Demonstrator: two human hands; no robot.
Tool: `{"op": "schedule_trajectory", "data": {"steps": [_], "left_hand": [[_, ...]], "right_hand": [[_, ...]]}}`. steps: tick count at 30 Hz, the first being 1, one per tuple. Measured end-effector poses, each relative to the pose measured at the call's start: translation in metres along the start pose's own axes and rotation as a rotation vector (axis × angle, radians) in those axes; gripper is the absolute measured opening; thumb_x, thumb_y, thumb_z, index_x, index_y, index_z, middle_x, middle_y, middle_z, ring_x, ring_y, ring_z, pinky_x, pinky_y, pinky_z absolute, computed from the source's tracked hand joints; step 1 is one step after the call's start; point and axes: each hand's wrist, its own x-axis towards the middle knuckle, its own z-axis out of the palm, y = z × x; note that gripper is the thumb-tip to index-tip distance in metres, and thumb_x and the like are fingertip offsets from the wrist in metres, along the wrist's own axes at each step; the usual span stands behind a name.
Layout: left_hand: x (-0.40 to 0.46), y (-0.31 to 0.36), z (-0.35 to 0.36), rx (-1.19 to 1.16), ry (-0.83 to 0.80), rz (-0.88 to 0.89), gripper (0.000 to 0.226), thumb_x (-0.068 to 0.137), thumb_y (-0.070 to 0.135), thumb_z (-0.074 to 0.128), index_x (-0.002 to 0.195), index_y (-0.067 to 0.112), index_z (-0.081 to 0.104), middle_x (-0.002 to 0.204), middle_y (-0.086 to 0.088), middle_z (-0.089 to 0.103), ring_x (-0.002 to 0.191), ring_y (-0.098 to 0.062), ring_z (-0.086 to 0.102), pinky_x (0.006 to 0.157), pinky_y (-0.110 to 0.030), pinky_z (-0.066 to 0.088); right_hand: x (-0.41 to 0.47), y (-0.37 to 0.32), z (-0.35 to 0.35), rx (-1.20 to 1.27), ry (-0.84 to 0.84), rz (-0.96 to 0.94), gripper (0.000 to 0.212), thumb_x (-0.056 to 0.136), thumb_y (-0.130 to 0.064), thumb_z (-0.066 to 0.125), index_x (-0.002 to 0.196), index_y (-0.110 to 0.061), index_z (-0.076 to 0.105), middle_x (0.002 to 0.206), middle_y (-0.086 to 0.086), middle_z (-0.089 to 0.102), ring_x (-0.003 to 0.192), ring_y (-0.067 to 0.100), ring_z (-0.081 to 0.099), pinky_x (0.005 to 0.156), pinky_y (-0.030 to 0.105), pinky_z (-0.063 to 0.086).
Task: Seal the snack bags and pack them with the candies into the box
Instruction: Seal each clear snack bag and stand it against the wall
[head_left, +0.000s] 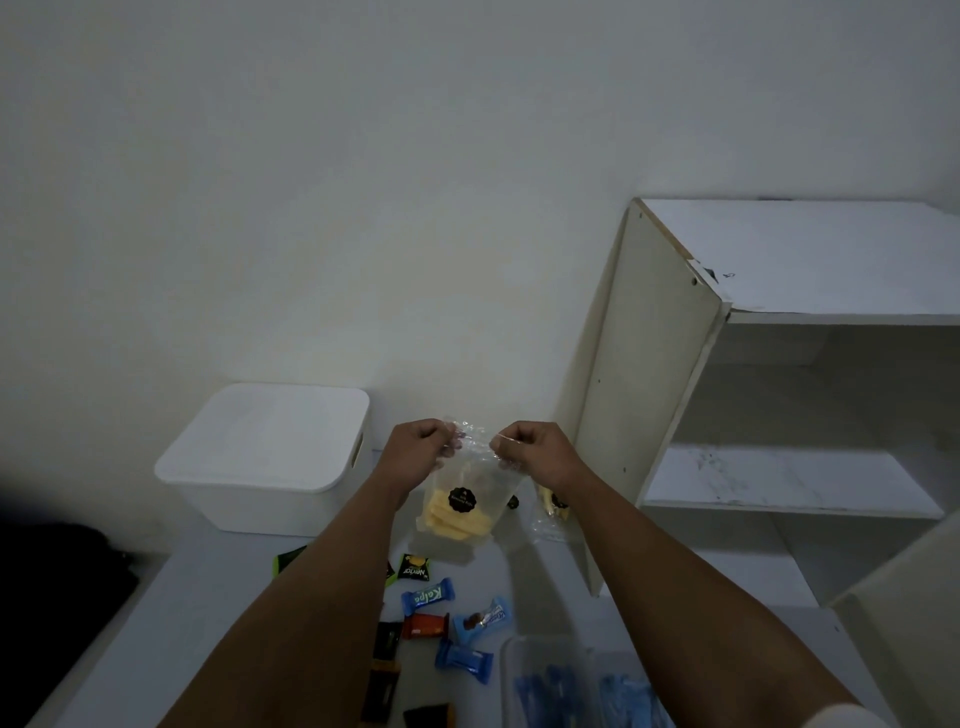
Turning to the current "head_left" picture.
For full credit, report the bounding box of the pile of blue candies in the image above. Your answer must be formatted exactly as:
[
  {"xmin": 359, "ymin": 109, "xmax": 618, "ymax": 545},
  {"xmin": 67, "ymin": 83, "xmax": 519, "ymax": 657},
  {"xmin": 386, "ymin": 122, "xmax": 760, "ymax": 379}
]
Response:
[
  {"xmin": 513, "ymin": 664, "xmax": 597, "ymax": 728},
  {"xmin": 598, "ymin": 673, "xmax": 672, "ymax": 728}
]

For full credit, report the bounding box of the clear bag of yellow snacks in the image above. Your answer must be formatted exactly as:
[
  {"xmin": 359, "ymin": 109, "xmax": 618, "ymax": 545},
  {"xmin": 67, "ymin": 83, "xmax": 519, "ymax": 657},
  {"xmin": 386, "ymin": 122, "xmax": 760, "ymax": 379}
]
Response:
[{"xmin": 414, "ymin": 417, "xmax": 525, "ymax": 543}]

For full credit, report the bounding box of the black orange-edged candy packet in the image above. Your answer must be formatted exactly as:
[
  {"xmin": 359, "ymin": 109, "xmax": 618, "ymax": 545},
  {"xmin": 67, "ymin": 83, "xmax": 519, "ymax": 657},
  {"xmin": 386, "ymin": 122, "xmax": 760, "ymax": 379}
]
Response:
[
  {"xmin": 359, "ymin": 663, "xmax": 403, "ymax": 726},
  {"xmin": 402, "ymin": 702, "xmax": 458, "ymax": 728}
]

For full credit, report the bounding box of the white lidded storage box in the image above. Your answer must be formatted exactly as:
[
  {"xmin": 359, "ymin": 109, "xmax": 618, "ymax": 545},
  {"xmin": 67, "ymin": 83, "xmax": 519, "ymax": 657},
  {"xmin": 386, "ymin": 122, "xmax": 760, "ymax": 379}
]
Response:
[{"xmin": 153, "ymin": 383, "xmax": 373, "ymax": 538}]

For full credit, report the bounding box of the person's left forearm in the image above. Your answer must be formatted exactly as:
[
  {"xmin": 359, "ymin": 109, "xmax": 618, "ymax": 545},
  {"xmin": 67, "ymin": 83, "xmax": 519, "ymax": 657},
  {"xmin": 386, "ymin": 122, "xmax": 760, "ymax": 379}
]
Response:
[{"xmin": 159, "ymin": 474, "xmax": 414, "ymax": 728}]

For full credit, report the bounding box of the person's right hand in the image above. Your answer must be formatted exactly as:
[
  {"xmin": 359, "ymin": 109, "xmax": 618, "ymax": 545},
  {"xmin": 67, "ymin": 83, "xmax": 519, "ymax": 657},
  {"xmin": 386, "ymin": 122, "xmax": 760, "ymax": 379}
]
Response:
[{"xmin": 489, "ymin": 421, "xmax": 595, "ymax": 498}]

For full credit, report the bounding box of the blue candy with brown picture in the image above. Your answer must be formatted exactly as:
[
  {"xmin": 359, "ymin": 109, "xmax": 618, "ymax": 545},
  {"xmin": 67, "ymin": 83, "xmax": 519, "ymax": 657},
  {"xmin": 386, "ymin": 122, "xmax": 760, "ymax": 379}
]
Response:
[{"xmin": 451, "ymin": 596, "xmax": 515, "ymax": 647}]

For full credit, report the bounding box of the person's right forearm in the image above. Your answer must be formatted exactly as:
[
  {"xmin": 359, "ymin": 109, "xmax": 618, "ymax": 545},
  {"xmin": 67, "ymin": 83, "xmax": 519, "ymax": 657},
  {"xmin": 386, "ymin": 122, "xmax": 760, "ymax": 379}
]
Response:
[{"xmin": 551, "ymin": 468, "xmax": 864, "ymax": 728}]

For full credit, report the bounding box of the black bag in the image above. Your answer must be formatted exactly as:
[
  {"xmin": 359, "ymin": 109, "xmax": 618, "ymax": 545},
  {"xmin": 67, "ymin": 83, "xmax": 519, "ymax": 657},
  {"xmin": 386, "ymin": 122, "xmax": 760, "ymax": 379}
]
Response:
[{"xmin": 0, "ymin": 520, "xmax": 141, "ymax": 728}]

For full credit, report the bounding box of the white shelf cabinet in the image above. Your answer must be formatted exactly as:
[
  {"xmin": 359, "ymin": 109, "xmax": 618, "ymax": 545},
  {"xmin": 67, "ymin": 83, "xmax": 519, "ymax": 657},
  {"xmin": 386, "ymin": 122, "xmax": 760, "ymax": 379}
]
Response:
[{"xmin": 552, "ymin": 197, "xmax": 960, "ymax": 609}]

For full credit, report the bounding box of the white cabinet board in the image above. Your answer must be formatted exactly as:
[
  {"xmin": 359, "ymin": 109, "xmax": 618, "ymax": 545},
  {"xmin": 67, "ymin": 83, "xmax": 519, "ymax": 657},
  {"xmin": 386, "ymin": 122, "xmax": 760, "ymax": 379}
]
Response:
[{"xmin": 828, "ymin": 510, "xmax": 960, "ymax": 728}]

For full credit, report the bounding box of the red wrapped candy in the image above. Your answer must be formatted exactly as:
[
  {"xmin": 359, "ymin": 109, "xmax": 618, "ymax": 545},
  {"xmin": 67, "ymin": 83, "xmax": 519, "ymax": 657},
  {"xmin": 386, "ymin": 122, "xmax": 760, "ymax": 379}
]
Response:
[{"xmin": 400, "ymin": 612, "xmax": 452, "ymax": 642}]

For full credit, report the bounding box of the person's left hand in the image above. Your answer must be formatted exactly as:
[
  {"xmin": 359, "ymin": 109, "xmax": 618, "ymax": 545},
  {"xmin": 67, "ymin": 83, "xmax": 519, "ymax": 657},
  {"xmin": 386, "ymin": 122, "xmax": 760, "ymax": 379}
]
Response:
[{"xmin": 372, "ymin": 418, "xmax": 463, "ymax": 508}]

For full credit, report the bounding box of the blue wrapped candy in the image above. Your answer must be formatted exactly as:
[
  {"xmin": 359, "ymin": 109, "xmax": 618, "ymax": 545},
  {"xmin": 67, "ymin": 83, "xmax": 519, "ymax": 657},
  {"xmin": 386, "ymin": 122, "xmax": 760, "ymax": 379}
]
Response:
[
  {"xmin": 434, "ymin": 639, "xmax": 495, "ymax": 686},
  {"xmin": 400, "ymin": 577, "xmax": 456, "ymax": 618}
]

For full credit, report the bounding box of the clear snack bag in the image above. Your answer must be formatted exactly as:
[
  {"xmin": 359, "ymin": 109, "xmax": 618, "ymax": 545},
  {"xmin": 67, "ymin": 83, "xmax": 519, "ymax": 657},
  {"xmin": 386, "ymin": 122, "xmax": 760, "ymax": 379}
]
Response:
[{"xmin": 533, "ymin": 480, "xmax": 579, "ymax": 543}]

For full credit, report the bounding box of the clear plastic container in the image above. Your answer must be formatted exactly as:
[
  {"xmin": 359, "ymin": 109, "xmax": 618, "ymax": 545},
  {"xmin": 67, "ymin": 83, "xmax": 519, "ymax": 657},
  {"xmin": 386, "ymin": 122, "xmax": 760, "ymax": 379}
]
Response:
[
  {"xmin": 591, "ymin": 648, "xmax": 678, "ymax": 728},
  {"xmin": 500, "ymin": 633, "xmax": 603, "ymax": 728}
]

